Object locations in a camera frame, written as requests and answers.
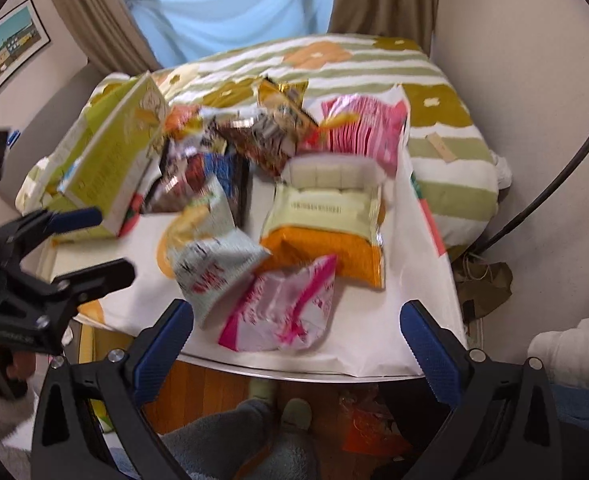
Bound yellow orange snack bag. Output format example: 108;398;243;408
260;183;385;289

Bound person left hand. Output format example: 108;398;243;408
0;347;36;401

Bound blue object on headboard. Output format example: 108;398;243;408
7;130;21;150

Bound green cardboard box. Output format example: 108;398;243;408
16;73;168;242

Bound pale green snack bag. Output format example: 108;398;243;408
173;229;270;326

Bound framed houses picture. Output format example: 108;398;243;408
0;0;52;89

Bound orange chips bag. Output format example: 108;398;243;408
163;104;204;141

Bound pink white snack bag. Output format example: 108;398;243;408
218;255;337;352

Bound floral striped quilt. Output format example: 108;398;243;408
16;32;513;252

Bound brown left curtain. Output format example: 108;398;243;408
52;0;161;76

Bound brown curtain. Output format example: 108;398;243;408
52;0;161;76
328;0;442;53

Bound gold candy bag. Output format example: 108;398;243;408
258;78;317;145

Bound pink striped snack bag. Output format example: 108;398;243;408
318;94;409;177

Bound light blue window cloth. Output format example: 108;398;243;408
126;0;333;67

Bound brown right curtain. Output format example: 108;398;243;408
328;0;442;53

